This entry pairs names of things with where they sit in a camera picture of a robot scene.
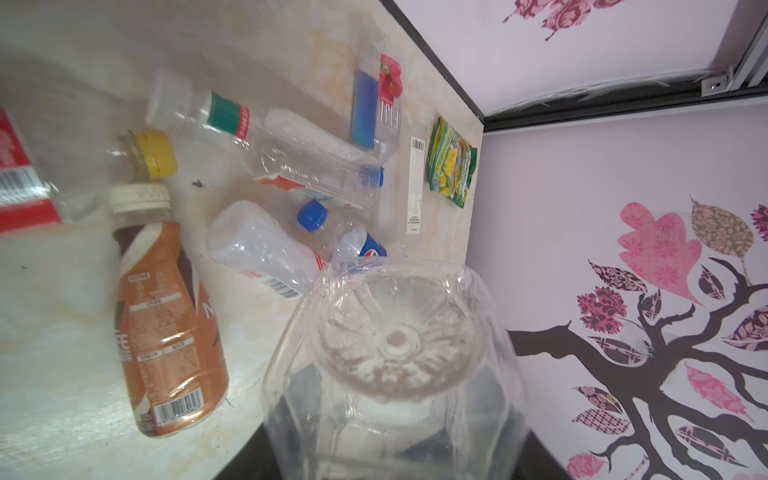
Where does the clear bottle white green label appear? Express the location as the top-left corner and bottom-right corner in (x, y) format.
(261, 257), (528, 479)

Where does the brown coffee drink bottle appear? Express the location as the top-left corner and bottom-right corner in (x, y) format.
(108, 182), (229, 437)

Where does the pepsi bottle blue label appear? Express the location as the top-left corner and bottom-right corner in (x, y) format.
(296, 200), (388, 260)

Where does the clear square bottle white label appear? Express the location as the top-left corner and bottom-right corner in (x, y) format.
(376, 116), (428, 244)

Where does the green yellow snack bag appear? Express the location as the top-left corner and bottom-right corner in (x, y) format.
(426, 116), (478, 209)

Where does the clear flat bottle green red label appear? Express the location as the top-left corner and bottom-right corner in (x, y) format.
(145, 69), (382, 210)

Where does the fiji bottle blue label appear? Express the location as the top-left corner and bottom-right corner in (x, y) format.
(349, 36), (404, 165)

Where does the clear bottle red label yellow cap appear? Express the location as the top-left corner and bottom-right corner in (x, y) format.
(1, 108), (177, 235)

